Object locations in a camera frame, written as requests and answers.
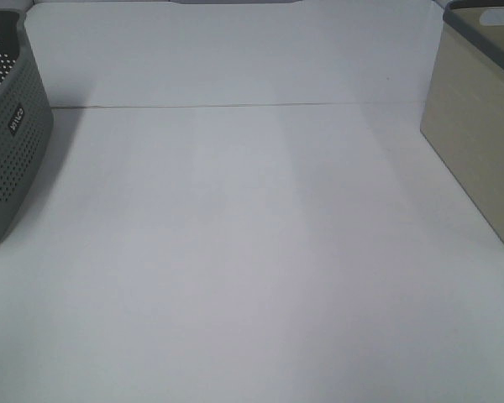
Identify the beige bin with grey rim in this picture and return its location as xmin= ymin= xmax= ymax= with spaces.
xmin=420 ymin=1 xmax=504 ymax=243

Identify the grey perforated plastic basket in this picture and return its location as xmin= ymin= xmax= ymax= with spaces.
xmin=0 ymin=9 xmax=54 ymax=241

